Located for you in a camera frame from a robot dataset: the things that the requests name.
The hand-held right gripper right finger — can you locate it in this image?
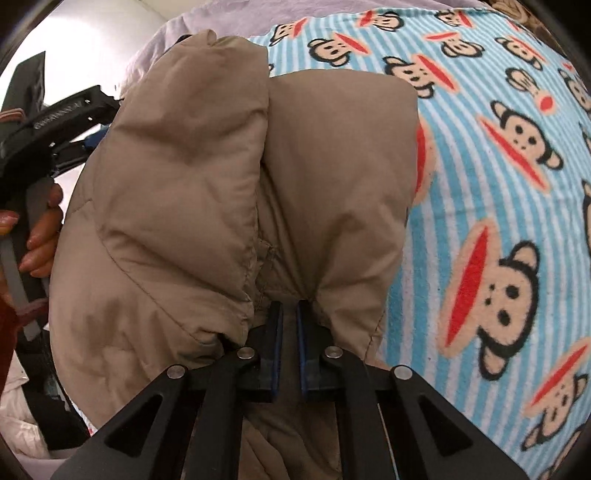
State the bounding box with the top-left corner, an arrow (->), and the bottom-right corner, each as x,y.
295,300 -> 532,480

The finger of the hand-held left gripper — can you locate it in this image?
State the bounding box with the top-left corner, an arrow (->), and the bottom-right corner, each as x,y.
44,128 -> 109,177
21,85 -> 122,139

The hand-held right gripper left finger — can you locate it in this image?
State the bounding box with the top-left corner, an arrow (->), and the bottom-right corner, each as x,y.
50,301 -> 284,480

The beige padded jacket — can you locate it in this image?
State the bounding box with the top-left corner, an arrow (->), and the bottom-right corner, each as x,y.
48,30 -> 421,480

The lavender bed sheet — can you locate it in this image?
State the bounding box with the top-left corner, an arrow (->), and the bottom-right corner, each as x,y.
117,0 -> 492,100

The black cloth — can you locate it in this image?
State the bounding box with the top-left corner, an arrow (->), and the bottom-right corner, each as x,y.
16,318 -> 95,453

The blue striped monkey printed blanket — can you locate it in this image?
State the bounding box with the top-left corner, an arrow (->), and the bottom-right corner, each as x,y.
261,6 -> 591,480

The white cloth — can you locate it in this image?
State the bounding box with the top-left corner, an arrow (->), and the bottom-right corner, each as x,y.
0,355 -> 63,464

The brown patterned cloth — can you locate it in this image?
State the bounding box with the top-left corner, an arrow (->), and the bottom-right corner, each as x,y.
489,0 -> 571,51

